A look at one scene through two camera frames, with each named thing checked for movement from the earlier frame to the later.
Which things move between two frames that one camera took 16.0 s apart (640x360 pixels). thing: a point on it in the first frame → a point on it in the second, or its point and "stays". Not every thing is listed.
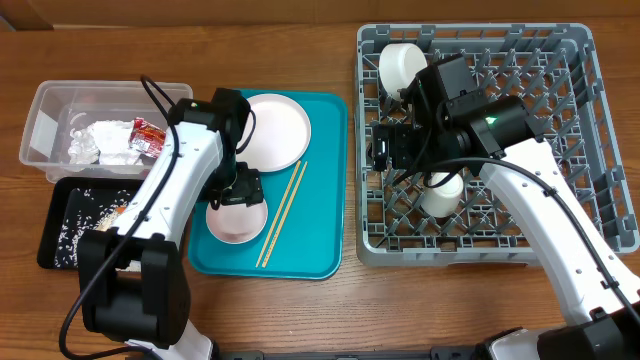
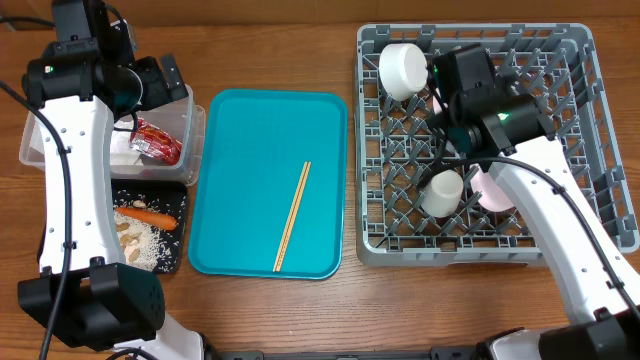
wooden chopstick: [284, 218] → [292, 227]
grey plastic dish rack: [558, 70] stays
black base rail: [434, 354] stays
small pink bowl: [237, 224] → [436, 105]
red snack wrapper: [146, 138] stays
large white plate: [282, 133] → [493, 197]
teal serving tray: [305, 231] stays
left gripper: [248, 187] → [158, 92]
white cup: [444, 200] stays
